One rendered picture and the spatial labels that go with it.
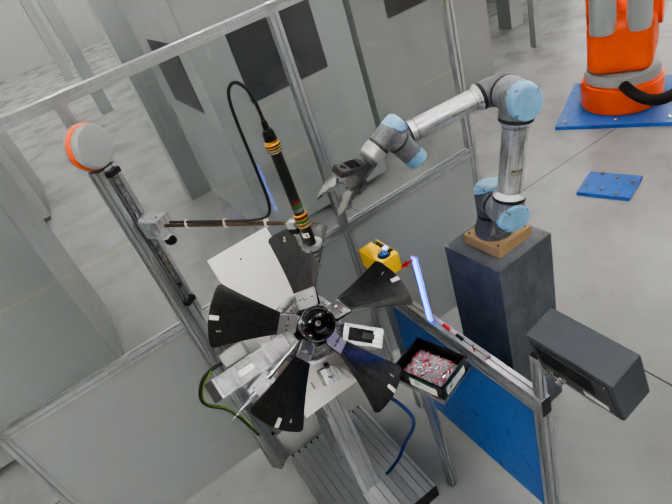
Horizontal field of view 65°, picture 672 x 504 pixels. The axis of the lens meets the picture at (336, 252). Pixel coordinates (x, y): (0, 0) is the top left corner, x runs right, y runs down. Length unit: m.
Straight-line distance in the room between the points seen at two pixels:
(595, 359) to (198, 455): 2.05
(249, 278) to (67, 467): 1.23
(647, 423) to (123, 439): 2.39
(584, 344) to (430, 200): 1.59
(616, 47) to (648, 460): 3.42
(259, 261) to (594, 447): 1.73
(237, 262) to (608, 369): 1.29
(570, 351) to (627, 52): 3.93
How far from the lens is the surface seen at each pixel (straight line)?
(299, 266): 1.83
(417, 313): 2.20
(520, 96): 1.81
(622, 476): 2.74
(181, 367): 2.57
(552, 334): 1.53
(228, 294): 1.74
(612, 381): 1.45
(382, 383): 1.84
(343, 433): 2.34
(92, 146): 1.95
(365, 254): 2.23
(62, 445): 2.67
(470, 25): 6.14
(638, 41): 5.14
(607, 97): 5.27
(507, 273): 2.15
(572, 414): 2.90
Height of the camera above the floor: 2.35
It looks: 34 degrees down
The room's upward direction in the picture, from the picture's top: 20 degrees counter-clockwise
